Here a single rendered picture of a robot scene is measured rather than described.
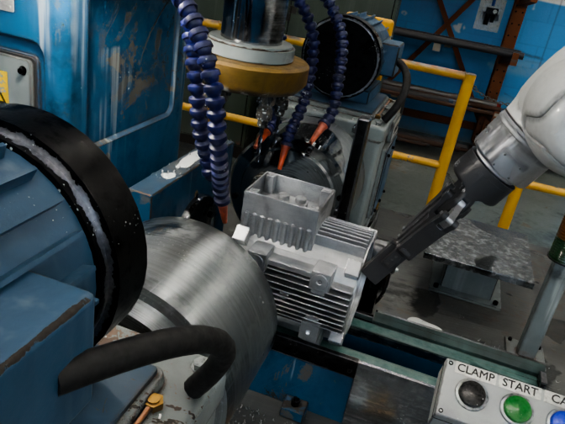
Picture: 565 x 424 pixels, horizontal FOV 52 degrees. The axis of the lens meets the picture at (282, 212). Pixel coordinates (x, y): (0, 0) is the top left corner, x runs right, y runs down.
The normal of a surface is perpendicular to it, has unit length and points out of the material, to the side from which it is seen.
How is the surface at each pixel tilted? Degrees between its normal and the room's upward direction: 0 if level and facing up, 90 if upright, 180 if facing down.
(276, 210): 90
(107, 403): 0
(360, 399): 90
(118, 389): 0
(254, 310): 58
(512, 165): 90
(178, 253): 9
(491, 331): 0
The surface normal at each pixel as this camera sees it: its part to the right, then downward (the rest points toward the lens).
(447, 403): -0.04, -0.56
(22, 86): -0.31, 0.36
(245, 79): 0.04, 0.44
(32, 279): 0.16, -0.89
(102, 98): 0.94, 0.27
